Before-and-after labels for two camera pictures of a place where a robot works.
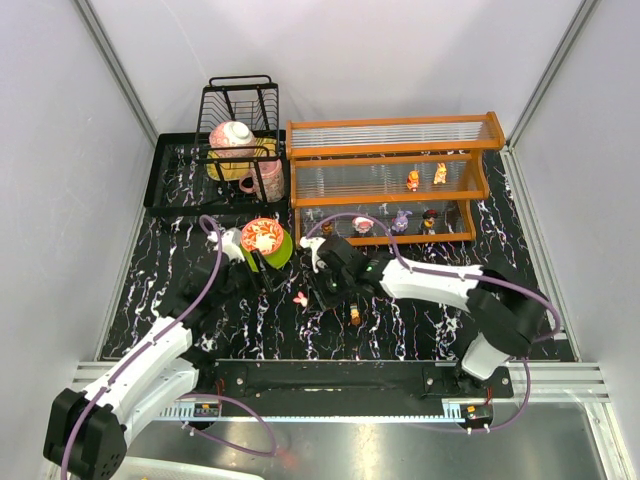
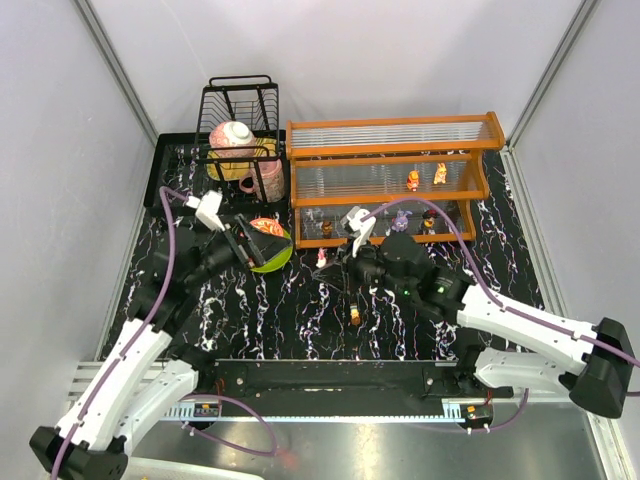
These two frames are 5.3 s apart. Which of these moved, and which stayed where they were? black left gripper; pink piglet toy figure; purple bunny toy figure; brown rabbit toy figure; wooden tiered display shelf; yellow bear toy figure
Moved: pink piglet toy figure; black left gripper
Stayed: yellow bear toy figure; purple bunny toy figure; wooden tiered display shelf; brown rabbit toy figure
